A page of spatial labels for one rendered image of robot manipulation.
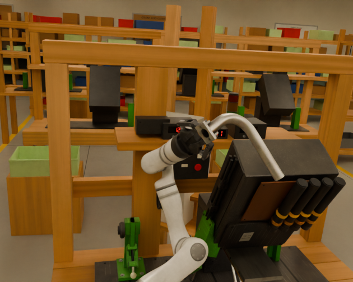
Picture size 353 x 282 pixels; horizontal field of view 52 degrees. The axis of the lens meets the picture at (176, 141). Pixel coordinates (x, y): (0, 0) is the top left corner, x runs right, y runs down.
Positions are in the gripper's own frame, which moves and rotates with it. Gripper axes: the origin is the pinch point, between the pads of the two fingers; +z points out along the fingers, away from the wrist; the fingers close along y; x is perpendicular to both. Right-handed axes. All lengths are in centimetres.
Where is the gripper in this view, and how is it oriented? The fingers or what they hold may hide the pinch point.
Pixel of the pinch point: (208, 130)
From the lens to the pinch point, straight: 95.6
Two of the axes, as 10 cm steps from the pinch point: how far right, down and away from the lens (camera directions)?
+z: 4.9, -3.2, -8.2
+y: -5.9, -8.1, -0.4
